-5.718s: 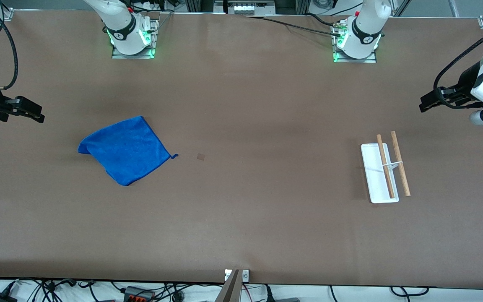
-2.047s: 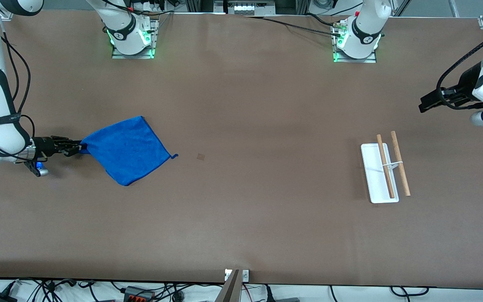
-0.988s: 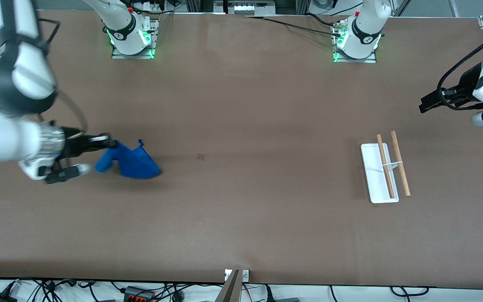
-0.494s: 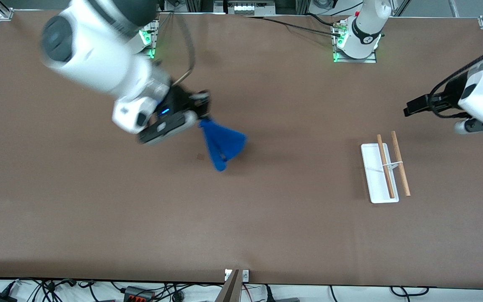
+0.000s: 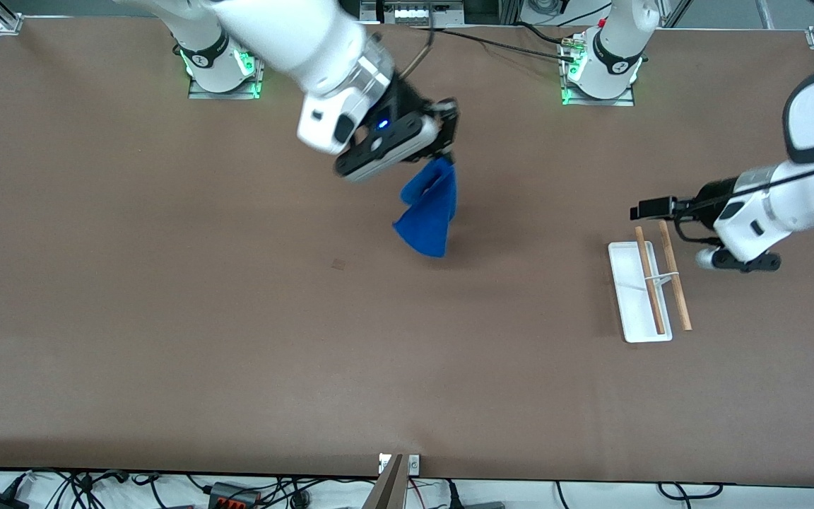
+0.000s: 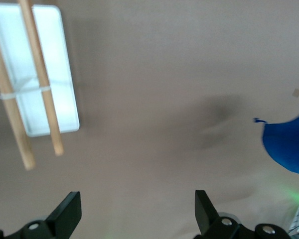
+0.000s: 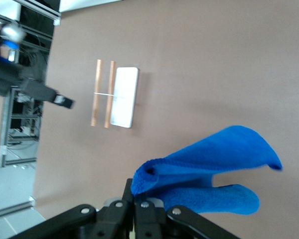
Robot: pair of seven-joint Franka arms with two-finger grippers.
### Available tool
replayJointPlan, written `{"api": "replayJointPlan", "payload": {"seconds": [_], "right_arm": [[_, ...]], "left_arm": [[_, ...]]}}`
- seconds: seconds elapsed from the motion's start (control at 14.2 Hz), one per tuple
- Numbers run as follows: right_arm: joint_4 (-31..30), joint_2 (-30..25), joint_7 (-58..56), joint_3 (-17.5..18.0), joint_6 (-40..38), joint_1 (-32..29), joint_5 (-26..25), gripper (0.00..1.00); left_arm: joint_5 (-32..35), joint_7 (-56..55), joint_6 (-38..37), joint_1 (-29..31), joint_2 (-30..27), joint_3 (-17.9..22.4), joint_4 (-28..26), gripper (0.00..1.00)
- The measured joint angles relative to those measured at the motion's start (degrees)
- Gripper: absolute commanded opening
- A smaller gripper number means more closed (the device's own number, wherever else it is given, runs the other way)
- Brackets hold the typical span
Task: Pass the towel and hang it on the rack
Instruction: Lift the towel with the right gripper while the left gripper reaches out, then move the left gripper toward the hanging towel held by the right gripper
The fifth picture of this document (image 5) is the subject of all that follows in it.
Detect blue towel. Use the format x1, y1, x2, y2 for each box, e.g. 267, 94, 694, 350
392, 157, 459, 259

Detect wooden rack rod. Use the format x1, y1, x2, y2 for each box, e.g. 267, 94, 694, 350
658, 220, 693, 332
635, 226, 666, 335

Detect black orange connector box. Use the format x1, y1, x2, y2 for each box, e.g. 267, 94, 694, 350
208, 482, 263, 509

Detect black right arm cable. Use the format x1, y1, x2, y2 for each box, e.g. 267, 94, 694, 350
396, 0, 437, 80

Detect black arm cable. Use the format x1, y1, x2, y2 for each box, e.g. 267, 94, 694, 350
676, 152, 814, 245
396, 0, 437, 80

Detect long black table cable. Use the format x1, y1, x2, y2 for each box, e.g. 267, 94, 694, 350
411, 25, 577, 64

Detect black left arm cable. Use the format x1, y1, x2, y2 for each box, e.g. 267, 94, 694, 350
676, 152, 814, 245

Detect short black table cable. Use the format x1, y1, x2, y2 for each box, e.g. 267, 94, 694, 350
517, 21, 574, 47

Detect looped black floor cable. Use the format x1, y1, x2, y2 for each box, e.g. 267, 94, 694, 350
657, 482, 725, 500

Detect white metal edge bracket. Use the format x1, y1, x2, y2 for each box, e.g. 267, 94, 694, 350
379, 454, 420, 476

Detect brown camera post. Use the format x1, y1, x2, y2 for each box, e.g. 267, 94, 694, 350
362, 455, 408, 509

